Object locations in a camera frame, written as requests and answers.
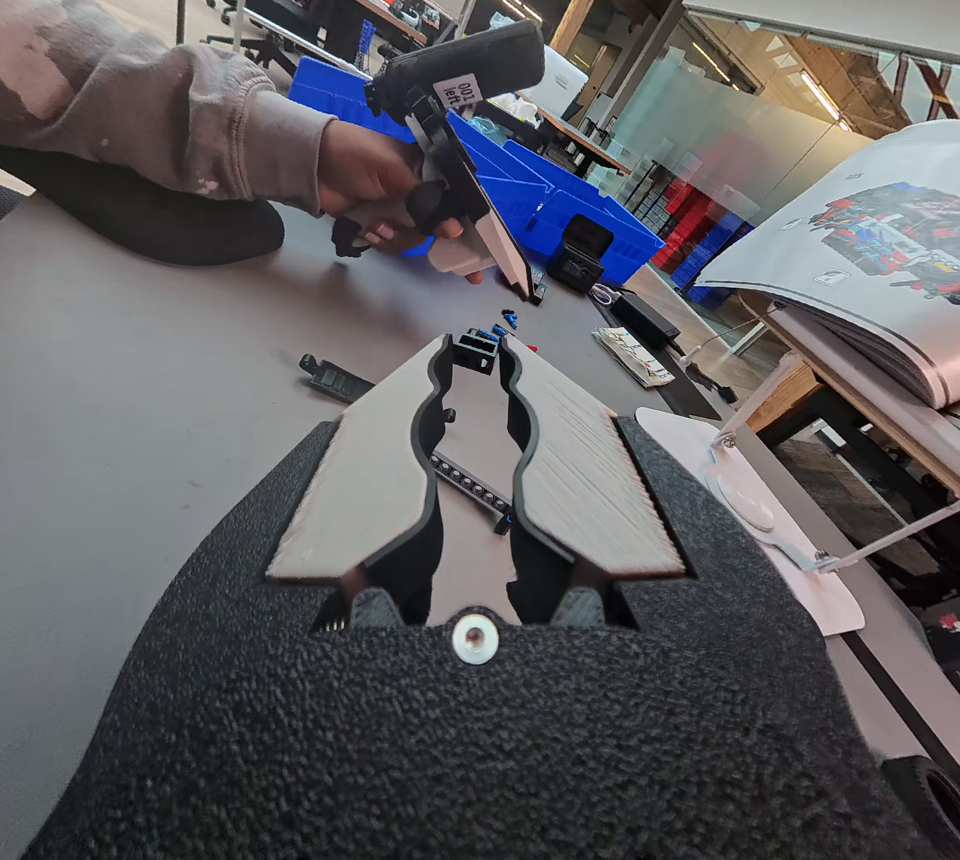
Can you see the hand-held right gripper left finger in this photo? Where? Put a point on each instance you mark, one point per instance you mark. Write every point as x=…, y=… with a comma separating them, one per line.
x=360, y=492

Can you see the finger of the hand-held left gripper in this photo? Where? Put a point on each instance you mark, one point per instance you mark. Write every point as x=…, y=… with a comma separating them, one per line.
x=514, y=260

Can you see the person's left forearm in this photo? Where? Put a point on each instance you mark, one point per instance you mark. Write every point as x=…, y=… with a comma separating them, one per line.
x=150, y=94

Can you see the black rubber tyre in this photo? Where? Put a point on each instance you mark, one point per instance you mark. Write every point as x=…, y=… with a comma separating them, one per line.
x=915, y=792

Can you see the black bracket brick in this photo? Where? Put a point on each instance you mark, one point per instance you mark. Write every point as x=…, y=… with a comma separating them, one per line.
x=474, y=352

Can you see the blue storage bin with tag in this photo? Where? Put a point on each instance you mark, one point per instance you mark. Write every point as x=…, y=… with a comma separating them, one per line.
x=352, y=109

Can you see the rack of small parts drawers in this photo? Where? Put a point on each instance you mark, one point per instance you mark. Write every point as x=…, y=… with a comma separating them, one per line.
x=697, y=229

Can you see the instruction booklet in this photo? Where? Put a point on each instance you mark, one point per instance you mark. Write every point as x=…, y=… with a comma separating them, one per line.
x=825, y=237

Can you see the black power adapter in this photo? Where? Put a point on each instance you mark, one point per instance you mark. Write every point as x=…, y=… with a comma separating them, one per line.
x=645, y=316

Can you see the black small brick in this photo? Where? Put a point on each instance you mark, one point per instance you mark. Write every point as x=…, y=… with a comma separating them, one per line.
x=538, y=293

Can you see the person's left hand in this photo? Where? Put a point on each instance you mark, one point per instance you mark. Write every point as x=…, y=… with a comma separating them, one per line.
x=360, y=169

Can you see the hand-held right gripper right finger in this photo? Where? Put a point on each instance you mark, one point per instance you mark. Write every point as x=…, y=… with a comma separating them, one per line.
x=600, y=492

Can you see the pile of blue black pins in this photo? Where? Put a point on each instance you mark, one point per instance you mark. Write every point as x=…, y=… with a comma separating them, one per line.
x=501, y=327

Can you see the black curved panel piece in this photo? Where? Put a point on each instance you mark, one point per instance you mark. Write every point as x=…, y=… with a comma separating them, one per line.
x=337, y=378

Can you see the long black lego beam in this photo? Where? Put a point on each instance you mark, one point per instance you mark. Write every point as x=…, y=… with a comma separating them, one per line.
x=472, y=485

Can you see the folded printed sticker sheet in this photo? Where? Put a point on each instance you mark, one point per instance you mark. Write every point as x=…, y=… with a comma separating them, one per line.
x=634, y=357

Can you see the black camera charging case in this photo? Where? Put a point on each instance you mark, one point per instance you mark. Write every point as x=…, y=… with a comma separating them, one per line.
x=581, y=252

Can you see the white lamp stand base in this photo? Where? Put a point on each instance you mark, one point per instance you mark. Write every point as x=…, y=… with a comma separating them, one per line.
x=675, y=440

